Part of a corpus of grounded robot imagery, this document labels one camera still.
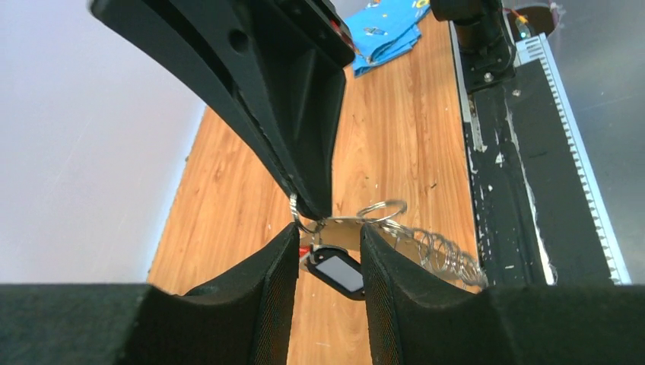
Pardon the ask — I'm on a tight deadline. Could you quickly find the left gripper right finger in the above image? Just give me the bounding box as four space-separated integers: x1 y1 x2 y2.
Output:
361 225 644 364

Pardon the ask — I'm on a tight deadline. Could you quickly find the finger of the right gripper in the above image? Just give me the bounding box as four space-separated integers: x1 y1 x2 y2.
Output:
89 0 354 220

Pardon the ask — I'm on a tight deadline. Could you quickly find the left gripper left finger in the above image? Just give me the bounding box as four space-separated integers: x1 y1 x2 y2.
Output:
1 224 299 364

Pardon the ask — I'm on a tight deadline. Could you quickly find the red handled metal key holder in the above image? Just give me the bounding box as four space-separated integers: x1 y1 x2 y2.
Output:
289 193 488 288

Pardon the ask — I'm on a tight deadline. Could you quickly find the black tag key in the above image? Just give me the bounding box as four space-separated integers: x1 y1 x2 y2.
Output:
300 245 365 301

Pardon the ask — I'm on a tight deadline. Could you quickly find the blue cloth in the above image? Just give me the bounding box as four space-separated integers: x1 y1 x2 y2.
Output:
346 0 431 78

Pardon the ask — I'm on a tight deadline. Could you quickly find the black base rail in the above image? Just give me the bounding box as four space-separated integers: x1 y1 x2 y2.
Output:
453 35 632 285

